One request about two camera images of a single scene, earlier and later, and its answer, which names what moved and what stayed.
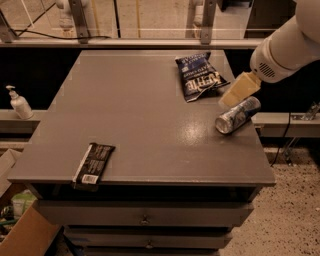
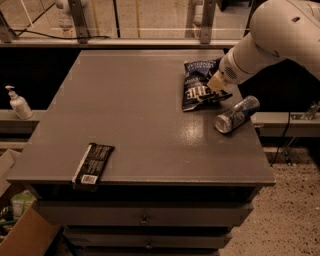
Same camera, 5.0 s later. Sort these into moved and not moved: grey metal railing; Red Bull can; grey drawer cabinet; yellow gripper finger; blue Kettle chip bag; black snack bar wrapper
Moved: blue Kettle chip bag; yellow gripper finger
Not moved: black snack bar wrapper; grey drawer cabinet; grey metal railing; Red Bull can
